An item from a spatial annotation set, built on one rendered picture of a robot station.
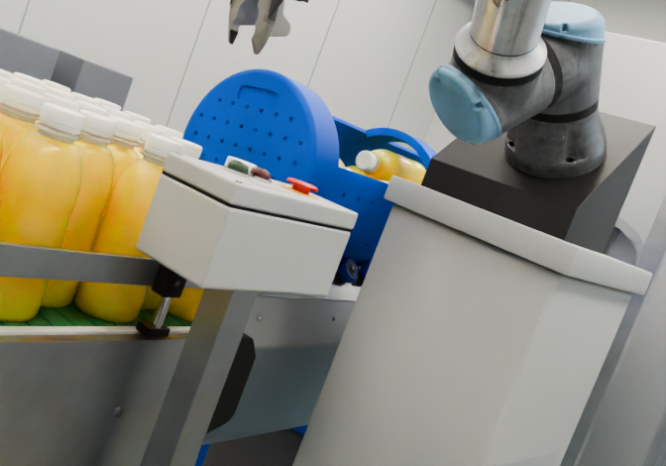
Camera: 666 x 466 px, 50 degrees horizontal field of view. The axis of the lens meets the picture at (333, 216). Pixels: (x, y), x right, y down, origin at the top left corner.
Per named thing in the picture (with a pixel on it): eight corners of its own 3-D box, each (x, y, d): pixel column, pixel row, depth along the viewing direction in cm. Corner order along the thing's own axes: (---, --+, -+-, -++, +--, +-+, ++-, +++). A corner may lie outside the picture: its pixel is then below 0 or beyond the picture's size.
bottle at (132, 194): (145, 315, 82) (199, 164, 80) (124, 330, 75) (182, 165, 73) (88, 293, 82) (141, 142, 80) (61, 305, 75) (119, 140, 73)
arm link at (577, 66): (618, 91, 102) (628, 1, 94) (554, 128, 97) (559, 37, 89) (553, 67, 111) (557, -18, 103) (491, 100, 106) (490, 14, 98)
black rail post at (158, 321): (167, 337, 78) (192, 270, 77) (147, 337, 75) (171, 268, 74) (156, 328, 79) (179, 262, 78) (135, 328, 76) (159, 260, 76)
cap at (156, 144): (181, 161, 78) (187, 146, 78) (171, 161, 74) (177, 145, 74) (149, 149, 78) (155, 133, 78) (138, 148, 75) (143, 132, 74)
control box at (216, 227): (327, 297, 79) (360, 211, 78) (199, 290, 62) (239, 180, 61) (265, 263, 84) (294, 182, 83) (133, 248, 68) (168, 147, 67)
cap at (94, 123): (108, 135, 76) (113, 119, 76) (115, 141, 73) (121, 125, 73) (71, 123, 74) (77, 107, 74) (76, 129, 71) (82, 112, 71)
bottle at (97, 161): (66, 291, 80) (120, 136, 78) (75, 314, 74) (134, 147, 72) (0, 278, 76) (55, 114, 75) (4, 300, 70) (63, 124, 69)
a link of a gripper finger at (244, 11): (253, 51, 114) (280, 0, 110) (225, 42, 109) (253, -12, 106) (243, 42, 115) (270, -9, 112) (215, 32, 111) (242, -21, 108)
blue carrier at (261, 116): (499, 295, 174) (536, 184, 172) (279, 274, 102) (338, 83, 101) (403, 260, 190) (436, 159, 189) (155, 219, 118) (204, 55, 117)
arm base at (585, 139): (622, 139, 110) (629, 81, 104) (579, 189, 102) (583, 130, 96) (533, 116, 119) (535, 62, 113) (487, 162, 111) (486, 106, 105)
